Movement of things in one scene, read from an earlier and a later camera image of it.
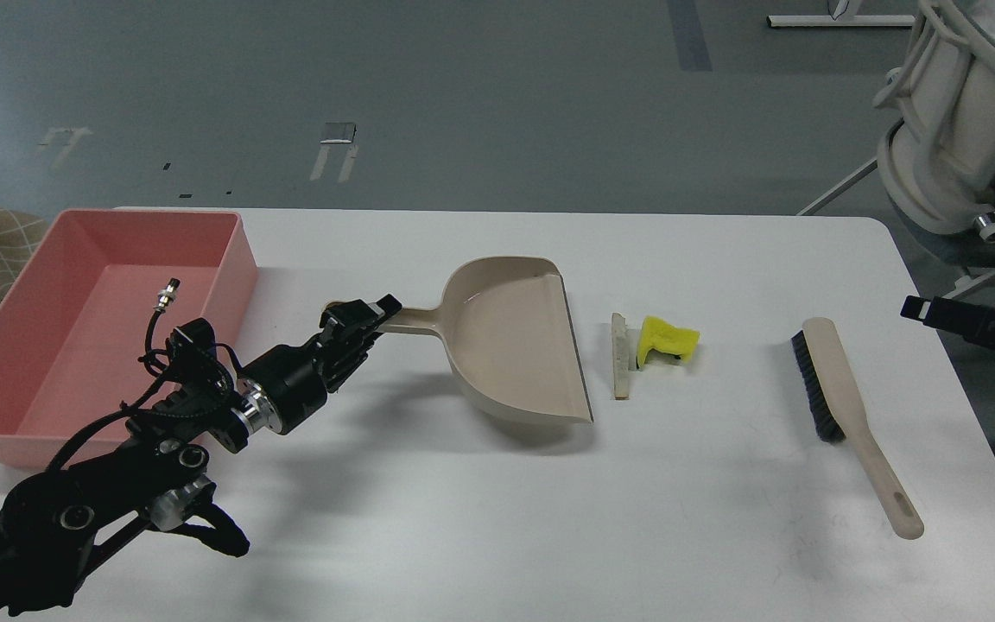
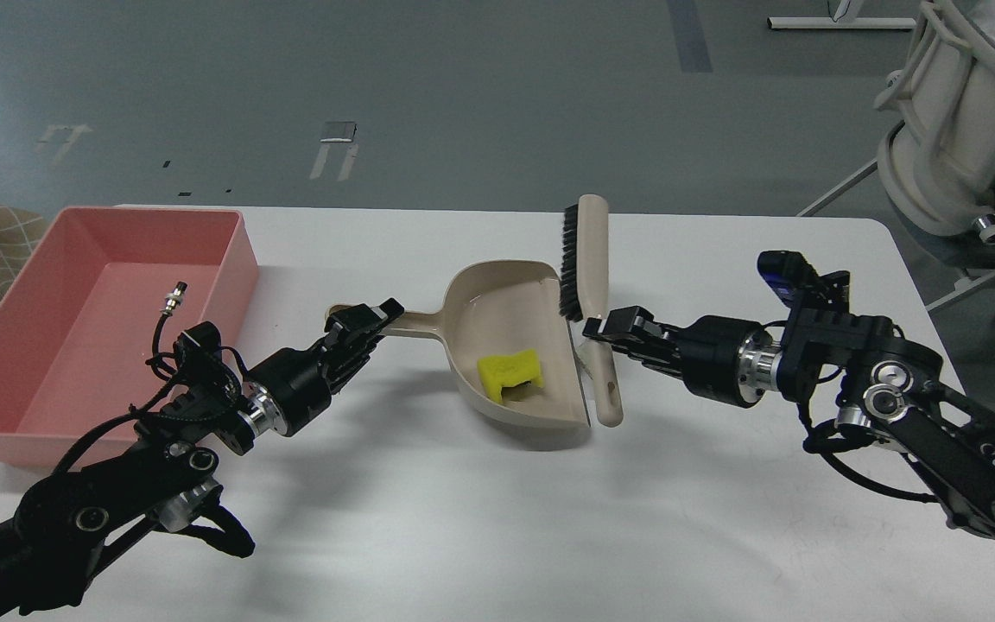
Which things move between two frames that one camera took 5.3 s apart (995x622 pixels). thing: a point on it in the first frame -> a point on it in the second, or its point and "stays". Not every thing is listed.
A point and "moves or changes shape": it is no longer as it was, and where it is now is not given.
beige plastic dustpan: [507, 324] stays
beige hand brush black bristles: [840, 412] -> [585, 295]
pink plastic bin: [88, 314] stays
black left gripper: [289, 385] stays
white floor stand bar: [816, 21] stays
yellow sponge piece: [657, 334] moves or changes shape
